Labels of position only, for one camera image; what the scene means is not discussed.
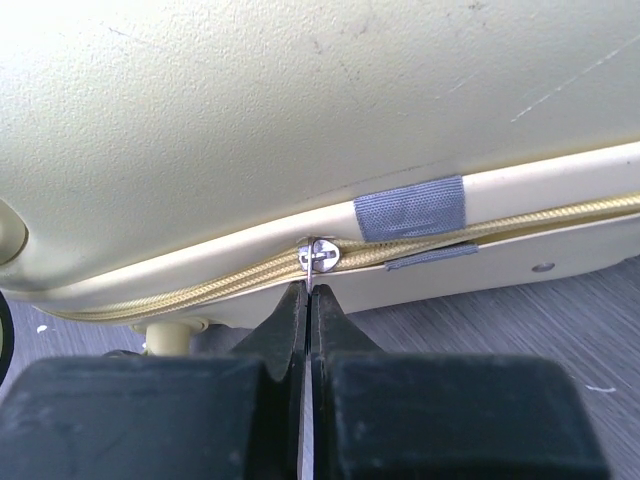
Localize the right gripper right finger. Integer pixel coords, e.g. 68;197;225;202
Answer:
308;285;612;479

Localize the yellow hard-shell suitcase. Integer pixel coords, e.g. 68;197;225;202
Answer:
1;1;639;328

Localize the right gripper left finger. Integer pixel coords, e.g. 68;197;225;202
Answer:
1;282;308;479

